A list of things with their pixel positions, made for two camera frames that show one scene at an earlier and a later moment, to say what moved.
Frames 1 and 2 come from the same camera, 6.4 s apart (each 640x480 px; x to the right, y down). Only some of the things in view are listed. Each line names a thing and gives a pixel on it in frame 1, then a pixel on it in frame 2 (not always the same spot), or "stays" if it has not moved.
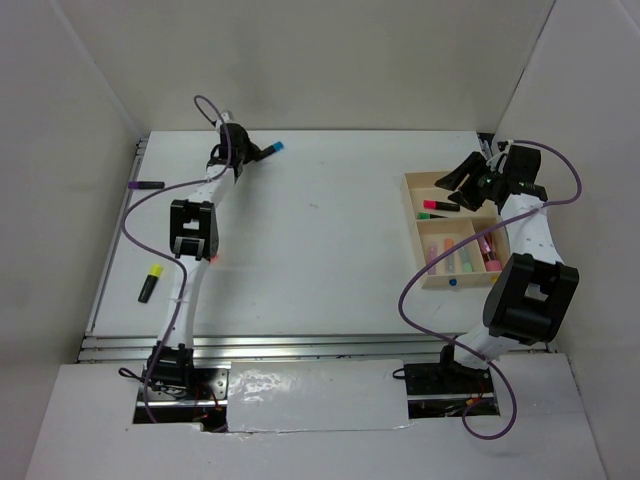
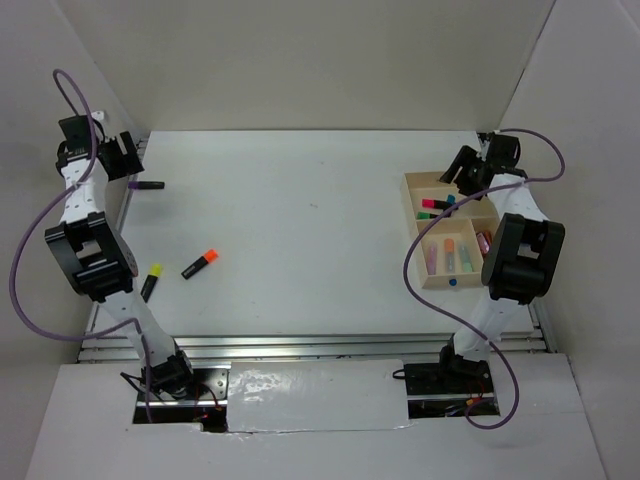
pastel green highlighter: (467, 264) stays
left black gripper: (254, 151) → (130, 163)
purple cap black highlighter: (146, 185) stays
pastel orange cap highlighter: (449, 261) stays
